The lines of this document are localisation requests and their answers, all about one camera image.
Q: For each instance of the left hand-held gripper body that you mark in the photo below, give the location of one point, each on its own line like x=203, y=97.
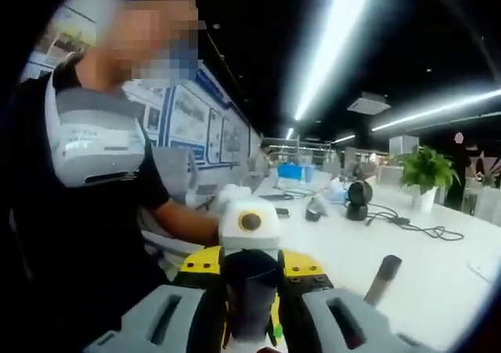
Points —
x=250, y=222

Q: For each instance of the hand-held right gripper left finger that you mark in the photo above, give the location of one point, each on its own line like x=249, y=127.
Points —
x=156, y=318

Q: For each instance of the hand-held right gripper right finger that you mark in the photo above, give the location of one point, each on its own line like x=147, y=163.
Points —
x=325, y=314

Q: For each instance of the tall cosmetic bottle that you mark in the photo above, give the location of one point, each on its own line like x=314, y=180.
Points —
x=250, y=314

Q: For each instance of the short cosmetic bottle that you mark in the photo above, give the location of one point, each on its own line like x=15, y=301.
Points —
x=381, y=280

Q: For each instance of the person's right hand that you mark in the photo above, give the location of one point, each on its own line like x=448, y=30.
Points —
x=267, y=349

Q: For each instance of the small flat black device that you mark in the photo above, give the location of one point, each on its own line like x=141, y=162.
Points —
x=282, y=212

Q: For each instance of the blue storage box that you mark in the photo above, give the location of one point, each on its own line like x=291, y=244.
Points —
x=290, y=172

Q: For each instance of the dark object in plastic wrap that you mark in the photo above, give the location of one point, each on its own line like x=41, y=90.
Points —
x=315, y=210

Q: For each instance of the blue container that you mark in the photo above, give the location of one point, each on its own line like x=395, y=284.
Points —
x=309, y=174

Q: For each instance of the metal shelf rack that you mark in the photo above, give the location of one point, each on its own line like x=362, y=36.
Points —
x=297, y=143

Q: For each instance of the clear plastic bag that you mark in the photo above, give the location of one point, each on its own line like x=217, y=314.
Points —
x=338, y=190

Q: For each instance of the person in black shirt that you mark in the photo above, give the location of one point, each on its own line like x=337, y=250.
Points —
x=78, y=251

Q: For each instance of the flat white sheet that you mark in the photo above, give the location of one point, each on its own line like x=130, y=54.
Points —
x=485, y=271

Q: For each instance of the ceiling air conditioner unit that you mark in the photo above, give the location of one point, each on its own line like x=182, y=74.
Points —
x=368, y=103

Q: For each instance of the green potted plant white pot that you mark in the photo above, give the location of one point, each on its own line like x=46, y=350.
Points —
x=426, y=169

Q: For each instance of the white chest device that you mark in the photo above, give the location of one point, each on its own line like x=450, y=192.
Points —
x=94, y=134

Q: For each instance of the group of white office chairs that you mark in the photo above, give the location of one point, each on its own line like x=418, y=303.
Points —
x=485, y=204

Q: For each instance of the long ceiling light strip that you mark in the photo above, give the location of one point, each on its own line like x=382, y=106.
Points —
x=438, y=110
x=332, y=44

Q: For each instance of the blue and white wall poster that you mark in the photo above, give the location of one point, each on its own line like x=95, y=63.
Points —
x=188, y=114

